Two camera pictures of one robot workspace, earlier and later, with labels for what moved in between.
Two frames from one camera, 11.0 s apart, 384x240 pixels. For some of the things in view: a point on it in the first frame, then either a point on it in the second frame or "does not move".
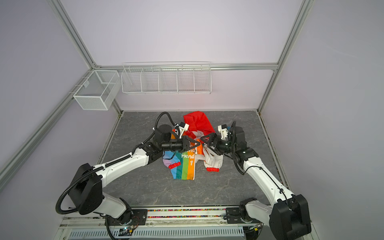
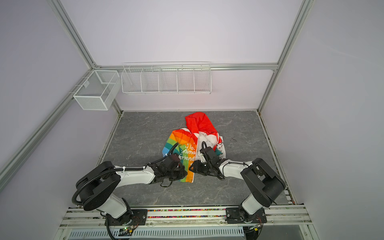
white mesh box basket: (98, 90) does not move
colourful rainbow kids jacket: (183, 163) does not move
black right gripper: (214, 137) to (197, 167)
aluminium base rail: (197, 217) does not move
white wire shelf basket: (166, 78) does not move
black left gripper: (185, 143) to (182, 170)
